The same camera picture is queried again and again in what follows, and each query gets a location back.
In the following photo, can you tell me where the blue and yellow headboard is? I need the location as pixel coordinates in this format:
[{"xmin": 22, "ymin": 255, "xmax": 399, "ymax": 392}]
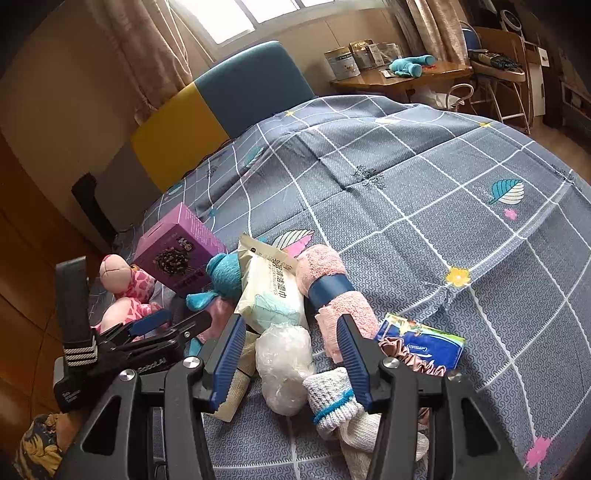
[{"xmin": 95, "ymin": 41, "xmax": 319, "ymax": 232}]

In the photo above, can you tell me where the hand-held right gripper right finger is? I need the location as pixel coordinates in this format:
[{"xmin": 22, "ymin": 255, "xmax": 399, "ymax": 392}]
[{"xmin": 336, "ymin": 314, "xmax": 529, "ymax": 480}]

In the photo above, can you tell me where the pink spotted giraffe plush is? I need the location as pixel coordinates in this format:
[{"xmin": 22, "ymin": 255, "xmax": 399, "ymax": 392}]
[{"xmin": 92, "ymin": 254, "xmax": 162, "ymax": 335}]

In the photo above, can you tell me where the pink satin scrunchie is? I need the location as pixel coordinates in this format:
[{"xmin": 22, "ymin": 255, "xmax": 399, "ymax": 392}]
[{"xmin": 379, "ymin": 336, "xmax": 448, "ymax": 379}]

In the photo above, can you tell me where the wooden side table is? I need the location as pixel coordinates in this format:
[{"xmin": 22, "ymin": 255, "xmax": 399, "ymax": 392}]
[{"xmin": 330, "ymin": 60, "xmax": 474, "ymax": 102}]

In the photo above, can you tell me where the floral patterned dark cloth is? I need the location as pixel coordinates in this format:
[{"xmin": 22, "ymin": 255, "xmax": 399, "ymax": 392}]
[{"xmin": 15, "ymin": 413, "xmax": 70, "ymax": 480}]

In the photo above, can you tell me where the grey checked printed blanket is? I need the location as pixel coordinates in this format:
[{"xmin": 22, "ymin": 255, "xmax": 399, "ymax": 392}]
[{"xmin": 90, "ymin": 95, "xmax": 591, "ymax": 480}]

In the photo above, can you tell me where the blue tissue pack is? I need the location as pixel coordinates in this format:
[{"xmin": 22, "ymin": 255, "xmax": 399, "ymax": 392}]
[{"xmin": 375, "ymin": 313, "xmax": 466, "ymax": 370}]

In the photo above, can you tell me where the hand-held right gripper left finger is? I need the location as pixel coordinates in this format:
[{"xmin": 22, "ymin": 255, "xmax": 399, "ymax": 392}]
[{"xmin": 62, "ymin": 314, "xmax": 247, "ymax": 480}]

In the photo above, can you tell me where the purple cardboard box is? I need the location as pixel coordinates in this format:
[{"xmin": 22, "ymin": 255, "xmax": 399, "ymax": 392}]
[{"xmin": 133, "ymin": 202, "xmax": 228, "ymax": 296}]

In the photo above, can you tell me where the white wet wipes pack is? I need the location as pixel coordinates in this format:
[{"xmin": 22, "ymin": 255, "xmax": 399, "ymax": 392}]
[{"xmin": 235, "ymin": 233, "xmax": 309, "ymax": 333}]

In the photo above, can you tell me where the bright window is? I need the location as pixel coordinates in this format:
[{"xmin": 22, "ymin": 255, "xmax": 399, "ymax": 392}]
[{"xmin": 168, "ymin": 0, "xmax": 416, "ymax": 56}]

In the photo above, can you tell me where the patterned padded board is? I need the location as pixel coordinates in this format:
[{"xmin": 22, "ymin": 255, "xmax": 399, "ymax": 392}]
[{"xmin": 468, "ymin": 48, "xmax": 527, "ymax": 83}]

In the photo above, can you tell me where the pink towel blue band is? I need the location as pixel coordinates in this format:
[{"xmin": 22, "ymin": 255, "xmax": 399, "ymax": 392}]
[{"xmin": 294, "ymin": 244, "xmax": 379, "ymax": 363}]

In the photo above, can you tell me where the crumpled clear plastic bag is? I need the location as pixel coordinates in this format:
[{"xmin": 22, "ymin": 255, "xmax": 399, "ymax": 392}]
[{"xmin": 255, "ymin": 323, "xmax": 317, "ymax": 416}]

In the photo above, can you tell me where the teal plush toy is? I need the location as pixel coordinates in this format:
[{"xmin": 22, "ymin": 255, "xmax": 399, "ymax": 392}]
[
  {"xmin": 389, "ymin": 54, "xmax": 437, "ymax": 78},
  {"xmin": 186, "ymin": 251, "xmax": 243, "ymax": 315}
]

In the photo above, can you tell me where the white knit sock blue trim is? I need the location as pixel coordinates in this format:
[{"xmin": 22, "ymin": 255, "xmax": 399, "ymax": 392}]
[{"xmin": 302, "ymin": 367, "xmax": 370, "ymax": 439}]

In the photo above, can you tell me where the cream knit sock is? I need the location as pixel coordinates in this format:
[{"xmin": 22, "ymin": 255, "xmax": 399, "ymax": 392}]
[{"xmin": 339, "ymin": 411, "xmax": 430, "ymax": 480}]

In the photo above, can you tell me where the beige curtain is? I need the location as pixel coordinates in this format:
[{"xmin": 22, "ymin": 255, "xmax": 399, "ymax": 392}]
[
  {"xmin": 406, "ymin": 0, "xmax": 467, "ymax": 63},
  {"xmin": 88, "ymin": 0, "xmax": 195, "ymax": 123}
]

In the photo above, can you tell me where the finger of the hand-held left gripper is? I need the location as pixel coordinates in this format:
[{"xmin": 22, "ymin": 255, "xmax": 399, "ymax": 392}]
[
  {"xmin": 95, "ymin": 308, "xmax": 174, "ymax": 352},
  {"xmin": 106, "ymin": 310, "xmax": 214, "ymax": 367}
]

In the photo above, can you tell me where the beige knit cloth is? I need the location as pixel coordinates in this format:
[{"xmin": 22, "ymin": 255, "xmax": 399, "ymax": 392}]
[{"xmin": 217, "ymin": 330, "xmax": 259, "ymax": 423}]

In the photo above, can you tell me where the gold packaging box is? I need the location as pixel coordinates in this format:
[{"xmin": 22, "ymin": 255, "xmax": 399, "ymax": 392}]
[{"xmin": 349, "ymin": 41, "xmax": 377, "ymax": 70}]

